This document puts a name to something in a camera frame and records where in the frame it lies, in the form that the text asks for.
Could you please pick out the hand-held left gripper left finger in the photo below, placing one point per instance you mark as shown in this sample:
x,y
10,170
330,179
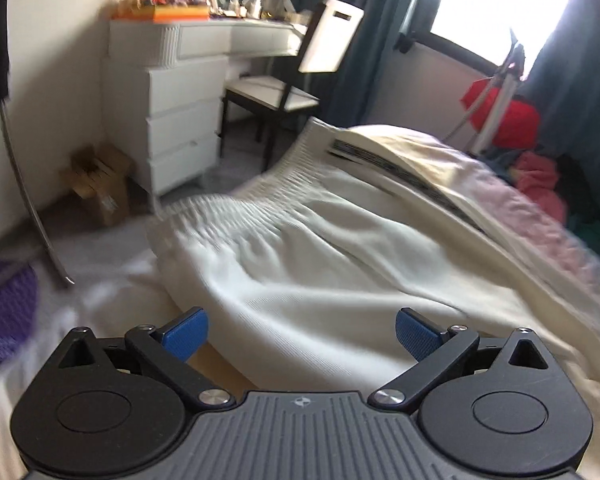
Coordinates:
x,y
187,332

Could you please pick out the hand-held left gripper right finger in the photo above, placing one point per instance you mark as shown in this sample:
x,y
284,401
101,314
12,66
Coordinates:
x,y
420,335

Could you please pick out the cream pants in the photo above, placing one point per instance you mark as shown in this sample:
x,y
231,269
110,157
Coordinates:
x,y
330,270

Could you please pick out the open cardboard box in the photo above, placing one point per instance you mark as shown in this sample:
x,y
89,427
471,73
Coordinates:
x,y
100,180

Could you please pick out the purple knitted cushion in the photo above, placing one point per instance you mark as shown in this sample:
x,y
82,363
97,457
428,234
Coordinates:
x,y
5,310

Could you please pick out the pink cloth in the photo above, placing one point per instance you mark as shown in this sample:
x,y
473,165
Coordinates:
x,y
540,180

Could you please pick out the green cloth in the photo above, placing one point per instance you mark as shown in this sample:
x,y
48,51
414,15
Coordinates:
x,y
592,232

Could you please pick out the curved metal tube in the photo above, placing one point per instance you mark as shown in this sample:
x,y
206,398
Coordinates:
x,y
27,200

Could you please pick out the white dresser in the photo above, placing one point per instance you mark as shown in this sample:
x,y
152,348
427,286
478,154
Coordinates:
x,y
180,110

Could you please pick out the black cloth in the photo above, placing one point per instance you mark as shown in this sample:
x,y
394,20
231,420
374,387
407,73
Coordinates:
x,y
585,175

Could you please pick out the red cloth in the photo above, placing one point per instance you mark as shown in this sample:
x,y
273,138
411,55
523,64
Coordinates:
x,y
517,120

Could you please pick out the small black window fitting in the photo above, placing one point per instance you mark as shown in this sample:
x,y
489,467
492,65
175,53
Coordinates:
x,y
405,44

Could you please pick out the teal curtain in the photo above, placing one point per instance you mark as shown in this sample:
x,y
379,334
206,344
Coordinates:
x,y
580,70
375,20

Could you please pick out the white and dark chair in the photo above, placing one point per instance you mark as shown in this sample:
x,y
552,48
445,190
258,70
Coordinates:
x,y
330,35

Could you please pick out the orange box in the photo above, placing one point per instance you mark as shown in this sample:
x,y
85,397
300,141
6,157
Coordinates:
x,y
175,12

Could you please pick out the white cosmetic bottle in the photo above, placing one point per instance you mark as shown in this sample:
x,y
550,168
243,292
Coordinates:
x,y
254,5

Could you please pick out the window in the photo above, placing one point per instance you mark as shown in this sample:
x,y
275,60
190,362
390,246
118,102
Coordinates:
x,y
500,0

